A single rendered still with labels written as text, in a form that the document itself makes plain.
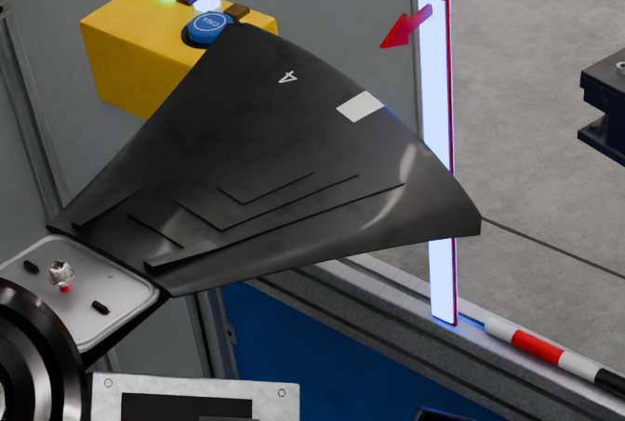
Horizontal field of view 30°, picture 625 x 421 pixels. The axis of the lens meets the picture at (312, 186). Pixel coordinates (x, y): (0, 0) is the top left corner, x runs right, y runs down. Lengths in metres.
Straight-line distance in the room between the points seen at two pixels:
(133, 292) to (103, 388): 0.12
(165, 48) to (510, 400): 0.43
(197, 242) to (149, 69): 0.42
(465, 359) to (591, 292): 1.26
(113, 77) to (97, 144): 0.56
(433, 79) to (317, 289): 0.33
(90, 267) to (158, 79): 0.42
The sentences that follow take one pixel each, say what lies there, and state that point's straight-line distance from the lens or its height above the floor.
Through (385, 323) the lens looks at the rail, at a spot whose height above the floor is 0.83.
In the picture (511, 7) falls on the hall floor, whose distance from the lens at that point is 3.12.
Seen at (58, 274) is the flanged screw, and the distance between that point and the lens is 0.63.
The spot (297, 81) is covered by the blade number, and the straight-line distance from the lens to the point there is 0.78.
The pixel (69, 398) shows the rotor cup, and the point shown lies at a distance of 0.57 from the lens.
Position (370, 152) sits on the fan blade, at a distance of 0.74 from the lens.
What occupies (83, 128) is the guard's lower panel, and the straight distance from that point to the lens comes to 1.63.
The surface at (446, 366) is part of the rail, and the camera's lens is 1.07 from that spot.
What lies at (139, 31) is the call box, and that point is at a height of 1.07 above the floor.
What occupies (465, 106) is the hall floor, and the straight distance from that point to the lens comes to 2.75.
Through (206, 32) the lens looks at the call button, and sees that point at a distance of 1.03.
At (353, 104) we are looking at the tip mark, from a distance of 0.77.
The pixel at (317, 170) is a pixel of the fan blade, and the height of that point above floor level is 1.17.
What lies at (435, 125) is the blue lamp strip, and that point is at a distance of 0.89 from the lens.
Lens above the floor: 1.61
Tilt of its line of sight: 39 degrees down
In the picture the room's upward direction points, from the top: 7 degrees counter-clockwise
